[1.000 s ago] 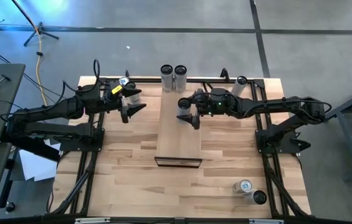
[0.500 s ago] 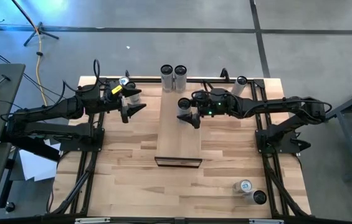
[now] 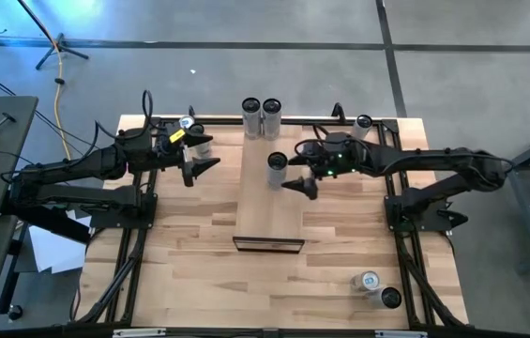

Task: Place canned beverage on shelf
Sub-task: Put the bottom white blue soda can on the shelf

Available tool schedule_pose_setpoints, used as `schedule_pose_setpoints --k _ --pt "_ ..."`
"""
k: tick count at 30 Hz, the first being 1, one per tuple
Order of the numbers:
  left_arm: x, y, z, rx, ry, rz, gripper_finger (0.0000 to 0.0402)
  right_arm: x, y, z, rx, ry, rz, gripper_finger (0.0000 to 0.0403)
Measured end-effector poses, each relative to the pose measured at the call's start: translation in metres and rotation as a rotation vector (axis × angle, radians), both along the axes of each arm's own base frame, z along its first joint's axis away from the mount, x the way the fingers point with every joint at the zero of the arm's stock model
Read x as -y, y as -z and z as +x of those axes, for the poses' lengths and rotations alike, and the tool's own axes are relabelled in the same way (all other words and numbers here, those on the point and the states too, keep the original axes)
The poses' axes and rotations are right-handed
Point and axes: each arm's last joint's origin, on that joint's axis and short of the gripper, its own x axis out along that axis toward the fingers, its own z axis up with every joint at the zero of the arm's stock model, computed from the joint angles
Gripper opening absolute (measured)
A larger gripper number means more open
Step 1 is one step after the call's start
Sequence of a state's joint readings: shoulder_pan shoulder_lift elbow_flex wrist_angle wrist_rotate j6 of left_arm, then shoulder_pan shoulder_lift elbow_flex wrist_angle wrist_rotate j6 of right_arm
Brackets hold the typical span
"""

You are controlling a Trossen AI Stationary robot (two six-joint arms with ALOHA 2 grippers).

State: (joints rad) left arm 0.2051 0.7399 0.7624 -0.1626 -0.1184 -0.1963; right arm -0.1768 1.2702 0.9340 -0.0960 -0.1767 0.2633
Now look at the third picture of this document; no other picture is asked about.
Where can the black desk leg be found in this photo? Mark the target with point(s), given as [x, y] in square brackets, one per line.
[11, 277]

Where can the black diagonal frame brace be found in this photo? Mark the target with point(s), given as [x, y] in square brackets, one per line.
[426, 281]
[116, 281]

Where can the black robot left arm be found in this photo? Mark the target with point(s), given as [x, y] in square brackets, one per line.
[81, 164]

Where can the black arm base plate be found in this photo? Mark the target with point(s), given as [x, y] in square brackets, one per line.
[392, 221]
[148, 217]

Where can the white beverage can silver lid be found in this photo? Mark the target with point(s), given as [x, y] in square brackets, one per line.
[367, 281]
[186, 123]

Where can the silver bracket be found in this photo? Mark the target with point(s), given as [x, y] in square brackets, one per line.
[139, 333]
[400, 333]

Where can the black diagonal desk bar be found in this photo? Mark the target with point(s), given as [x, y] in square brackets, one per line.
[58, 225]

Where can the grey metal cart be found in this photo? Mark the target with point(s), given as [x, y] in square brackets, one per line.
[527, 202]

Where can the black table frame edge rail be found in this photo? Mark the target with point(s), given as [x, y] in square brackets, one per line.
[227, 334]

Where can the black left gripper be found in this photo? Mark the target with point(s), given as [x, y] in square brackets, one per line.
[168, 148]

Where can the black table frame cross rail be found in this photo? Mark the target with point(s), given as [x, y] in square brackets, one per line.
[222, 121]

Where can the black tripod light stand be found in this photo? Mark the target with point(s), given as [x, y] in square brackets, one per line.
[59, 44]

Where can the black table frame side rail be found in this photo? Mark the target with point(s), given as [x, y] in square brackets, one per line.
[138, 179]
[153, 179]
[386, 185]
[398, 184]

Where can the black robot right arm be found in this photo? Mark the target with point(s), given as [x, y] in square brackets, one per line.
[433, 162]

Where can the black caster wheel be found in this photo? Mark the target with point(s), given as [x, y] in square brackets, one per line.
[15, 312]

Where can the white paper sheets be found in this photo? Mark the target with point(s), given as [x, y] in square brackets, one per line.
[53, 253]

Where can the white beverage can black lid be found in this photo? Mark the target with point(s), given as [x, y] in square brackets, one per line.
[379, 298]
[251, 123]
[271, 124]
[362, 124]
[204, 150]
[276, 176]

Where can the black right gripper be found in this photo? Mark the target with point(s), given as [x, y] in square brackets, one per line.
[339, 157]

